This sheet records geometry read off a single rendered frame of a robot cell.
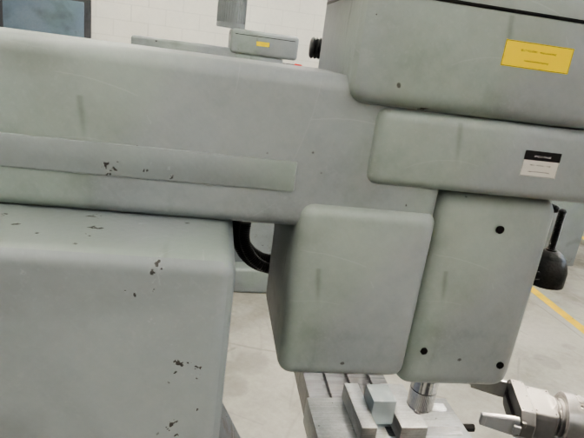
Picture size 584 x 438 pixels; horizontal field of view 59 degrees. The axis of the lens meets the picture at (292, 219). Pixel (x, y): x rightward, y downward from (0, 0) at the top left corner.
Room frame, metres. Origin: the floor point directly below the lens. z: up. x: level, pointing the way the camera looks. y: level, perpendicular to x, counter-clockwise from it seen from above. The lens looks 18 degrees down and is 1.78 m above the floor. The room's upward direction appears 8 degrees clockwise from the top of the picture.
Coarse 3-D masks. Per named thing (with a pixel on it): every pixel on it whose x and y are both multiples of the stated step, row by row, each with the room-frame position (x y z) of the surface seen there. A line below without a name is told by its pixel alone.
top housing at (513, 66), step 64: (384, 0) 0.62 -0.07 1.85; (448, 0) 0.64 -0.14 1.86; (512, 0) 0.65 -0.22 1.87; (576, 0) 0.67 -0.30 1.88; (320, 64) 0.84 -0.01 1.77; (384, 64) 0.63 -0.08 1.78; (448, 64) 0.64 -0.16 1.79; (512, 64) 0.65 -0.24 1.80; (576, 64) 0.67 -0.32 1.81; (576, 128) 0.69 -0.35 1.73
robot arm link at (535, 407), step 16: (512, 384) 0.79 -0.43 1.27; (512, 400) 0.77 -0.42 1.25; (528, 400) 0.75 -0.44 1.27; (544, 400) 0.76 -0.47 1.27; (560, 400) 0.76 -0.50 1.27; (576, 400) 0.75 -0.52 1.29; (528, 416) 0.72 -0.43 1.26; (544, 416) 0.72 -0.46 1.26; (560, 416) 0.74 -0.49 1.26; (576, 416) 0.72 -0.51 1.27; (528, 432) 0.71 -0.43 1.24; (544, 432) 0.72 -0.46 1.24; (560, 432) 0.73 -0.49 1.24; (576, 432) 0.71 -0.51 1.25
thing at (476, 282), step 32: (448, 192) 0.69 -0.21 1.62; (448, 224) 0.68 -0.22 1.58; (480, 224) 0.69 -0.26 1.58; (512, 224) 0.70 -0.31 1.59; (544, 224) 0.71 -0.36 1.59; (448, 256) 0.68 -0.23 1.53; (480, 256) 0.69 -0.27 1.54; (512, 256) 0.70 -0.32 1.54; (448, 288) 0.68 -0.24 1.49; (480, 288) 0.69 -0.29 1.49; (512, 288) 0.70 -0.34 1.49; (416, 320) 0.68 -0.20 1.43; (448, 320) 0.69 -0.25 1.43; (480, 320) 0.69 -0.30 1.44; (512, 320) 0.70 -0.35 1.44; (416, 352) 0.68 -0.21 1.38; (448, 352) 0.69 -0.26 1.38; (480, 352) 0.70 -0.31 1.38; (512, 352) 0.72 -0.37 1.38
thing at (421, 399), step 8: (416, 384) 0.78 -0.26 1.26; (408, 392) 0.80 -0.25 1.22; (416, 392) 0.78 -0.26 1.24; (424, 392) 0.77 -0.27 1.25; (432, 392) 0.77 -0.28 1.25; (408, 400) 0.79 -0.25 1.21; (416, 400) 0.77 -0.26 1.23; (424, 400) 0.77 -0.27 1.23; (432, 400) 0.77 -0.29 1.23; (416, 408) 0.77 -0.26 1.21; (424, 408) 0.77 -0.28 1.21; (432, 408) 0.78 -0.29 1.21
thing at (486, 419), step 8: (480, 416) 0.73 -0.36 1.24; (488, 416) 0.72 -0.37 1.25; (496, 416) 0.72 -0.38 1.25; (504, 416) 0.72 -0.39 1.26; (512, 416) 0.72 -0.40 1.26; (480, 424) 0.72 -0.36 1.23; (488, 424) 0.72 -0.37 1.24; (496, 424) 0.72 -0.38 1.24; (504, 424) 0.71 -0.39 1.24; (512, 424) 0.71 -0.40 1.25; (520, 424) 0.71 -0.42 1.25; (504, 432) 0.71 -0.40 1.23; (512, 432) 0.71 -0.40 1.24; (520, 432) 0.70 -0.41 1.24
